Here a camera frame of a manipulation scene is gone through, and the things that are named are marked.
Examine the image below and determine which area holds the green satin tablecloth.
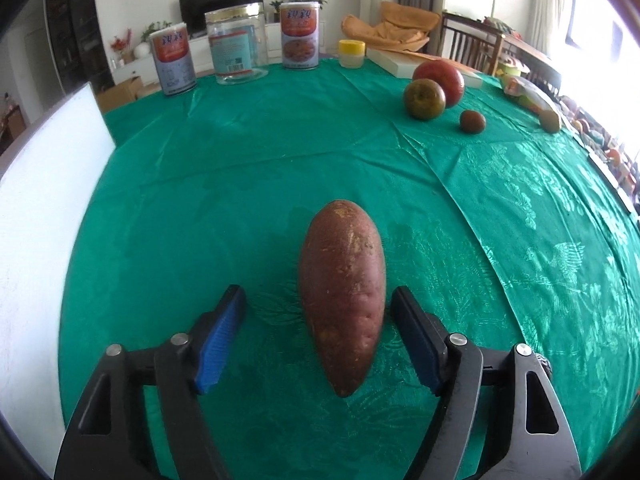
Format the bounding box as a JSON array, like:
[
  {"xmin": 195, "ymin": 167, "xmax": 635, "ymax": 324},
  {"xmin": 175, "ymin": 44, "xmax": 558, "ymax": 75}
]
[{"xmin": 58, "ymin": 61, "xmax": 639, "ymax": 479}]

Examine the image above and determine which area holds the dark wooden bench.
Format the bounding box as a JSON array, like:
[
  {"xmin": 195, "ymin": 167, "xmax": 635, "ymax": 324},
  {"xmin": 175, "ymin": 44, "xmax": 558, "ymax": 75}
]
[{"xmin": 438, "ymin": 12, "xmax": 561, "ymax": 96}]

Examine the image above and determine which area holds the yellow lidded small jar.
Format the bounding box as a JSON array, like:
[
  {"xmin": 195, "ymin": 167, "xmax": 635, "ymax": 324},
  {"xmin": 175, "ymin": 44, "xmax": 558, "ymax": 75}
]
[{"xmin": 337, "ymin": 39, "xmax": 367, "ymax": 70}]

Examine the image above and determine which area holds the flat white orange box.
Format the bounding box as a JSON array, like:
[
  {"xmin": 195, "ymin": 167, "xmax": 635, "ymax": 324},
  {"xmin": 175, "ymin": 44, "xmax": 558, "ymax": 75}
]
[{"xmin": 365, "ymin": 46, "xmax": 484, "ymax": 90}]

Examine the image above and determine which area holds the yellow-green pear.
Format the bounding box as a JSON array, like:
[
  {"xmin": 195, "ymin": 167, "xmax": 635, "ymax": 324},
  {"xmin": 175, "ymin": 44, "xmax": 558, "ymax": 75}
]
[{"xmin": 538, "ymin": 110, "xmax": 562, "ymax": 134}]

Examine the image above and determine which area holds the red label tin left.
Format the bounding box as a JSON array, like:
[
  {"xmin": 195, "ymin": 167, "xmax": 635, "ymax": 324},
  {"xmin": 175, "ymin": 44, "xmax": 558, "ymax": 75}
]
[{"xmin": 149, "ymin": 23, "xmax": 196, "ymax": 96}]

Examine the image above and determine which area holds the potted plant left of tv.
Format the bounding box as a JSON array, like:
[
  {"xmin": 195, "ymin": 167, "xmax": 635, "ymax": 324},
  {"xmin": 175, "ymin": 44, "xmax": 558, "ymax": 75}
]
[{"xmin": 141, "ymin": 21, "xmax": 172, "ymax": 42}]

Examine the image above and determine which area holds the white plastic bag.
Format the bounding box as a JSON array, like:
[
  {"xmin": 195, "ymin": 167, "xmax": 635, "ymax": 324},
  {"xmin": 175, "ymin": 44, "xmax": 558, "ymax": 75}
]
[{"xmin": 499, "ymin": 74, "xmax": 560, "ymax": 115}]

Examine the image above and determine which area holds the red apple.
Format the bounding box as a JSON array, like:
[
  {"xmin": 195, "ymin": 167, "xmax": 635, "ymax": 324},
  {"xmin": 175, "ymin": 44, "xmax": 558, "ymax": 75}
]
[{"xmin": 412, "ymin": 60, "xmax": 465, "ymax": 108}]

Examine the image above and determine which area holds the red label tin right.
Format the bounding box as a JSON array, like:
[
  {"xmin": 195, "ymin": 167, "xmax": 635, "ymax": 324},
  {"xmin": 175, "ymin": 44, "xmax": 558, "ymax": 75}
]
[{"xmin": 280, "ymin": 1, "xmax": 320, "ymax": 70}]

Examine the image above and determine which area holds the clear glass jar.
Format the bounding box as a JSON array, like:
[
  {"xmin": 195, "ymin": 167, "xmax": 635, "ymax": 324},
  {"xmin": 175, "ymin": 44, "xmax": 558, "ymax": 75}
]
[{"xmin": 205, "ymin": 2, "xmax": 269, "ymax": 84}]

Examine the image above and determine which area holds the red flowers vase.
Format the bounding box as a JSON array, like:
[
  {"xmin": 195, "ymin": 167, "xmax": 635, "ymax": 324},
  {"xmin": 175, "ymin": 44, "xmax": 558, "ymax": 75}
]
[{"xmin": 110, "ymin": 28, "xmax": 132, "ymax": 64}]

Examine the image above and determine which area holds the brown cardboard box floor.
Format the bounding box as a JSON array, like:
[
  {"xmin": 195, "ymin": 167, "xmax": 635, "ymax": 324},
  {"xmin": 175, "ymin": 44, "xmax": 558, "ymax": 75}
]
[{"xmin": 96, "ymin": 76, "xmax": 143, "ymax": 114}]

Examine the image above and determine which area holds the black television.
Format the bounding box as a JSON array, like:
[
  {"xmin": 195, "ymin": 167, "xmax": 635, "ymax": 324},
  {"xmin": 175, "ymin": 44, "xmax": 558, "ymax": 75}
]
[{"xmin": 178, "ymin": 0, "xmax": 265, "ymax": 26}]

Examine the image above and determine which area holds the red label tin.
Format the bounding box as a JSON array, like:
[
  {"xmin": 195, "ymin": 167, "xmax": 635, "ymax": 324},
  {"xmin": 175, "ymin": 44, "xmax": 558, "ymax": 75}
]
[
  {"xmin": 149, "ymin": 23, "xmax": 196, "ymax": 96},
  {"xmin": 280, "ymin": 1, "xmax": 320, "ymax": 70}
]

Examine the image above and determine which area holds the fruit bowl on side table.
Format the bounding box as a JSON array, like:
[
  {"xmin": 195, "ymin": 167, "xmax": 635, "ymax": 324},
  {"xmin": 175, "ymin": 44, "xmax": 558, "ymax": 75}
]
[{"xmin": 568, "ymin": 107, "xmax": 639, "ymax": 198}]

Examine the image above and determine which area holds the orange lounge chair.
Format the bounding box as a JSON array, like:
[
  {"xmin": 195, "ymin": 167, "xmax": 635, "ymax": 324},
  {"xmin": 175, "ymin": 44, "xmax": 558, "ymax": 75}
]
[{"xmin": 341, "ymin": 1, "xmax": 440, "ymax": 52}]

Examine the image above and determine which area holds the sweet potato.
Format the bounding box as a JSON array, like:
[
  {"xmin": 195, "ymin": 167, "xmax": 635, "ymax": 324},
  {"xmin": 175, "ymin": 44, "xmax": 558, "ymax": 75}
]
[{"xmin": 298, "ymin": 200, "xmax": 386, "ymax": 398}]

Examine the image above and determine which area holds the white cardboard box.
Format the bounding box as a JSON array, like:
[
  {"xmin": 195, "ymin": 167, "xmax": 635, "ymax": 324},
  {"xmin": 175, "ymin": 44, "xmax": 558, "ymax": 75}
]
[{"xmin": 1, "ymin": 86, "xmax": 115, "ymax": 474}]

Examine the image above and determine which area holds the black display cabinet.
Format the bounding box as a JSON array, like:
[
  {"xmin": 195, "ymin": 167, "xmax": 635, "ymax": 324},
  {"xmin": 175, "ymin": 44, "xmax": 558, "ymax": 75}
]
[{"xmin": 44, "ymin": 0, "xmax": 114, "ymax": 94}]

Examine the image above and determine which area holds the green-brown round fruit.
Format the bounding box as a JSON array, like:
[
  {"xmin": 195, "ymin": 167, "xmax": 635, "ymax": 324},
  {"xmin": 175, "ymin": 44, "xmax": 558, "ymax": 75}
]
[{"xmin": 402, "ymin": 78, "xmax": 446, "ymax": 122}]

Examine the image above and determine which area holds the small dark red fruit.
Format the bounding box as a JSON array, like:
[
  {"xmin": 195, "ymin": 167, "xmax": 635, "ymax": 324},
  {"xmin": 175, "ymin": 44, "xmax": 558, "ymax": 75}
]
[{"xmin": 459, "ymin": 110, "xmax": 486, "ymax": 134}]

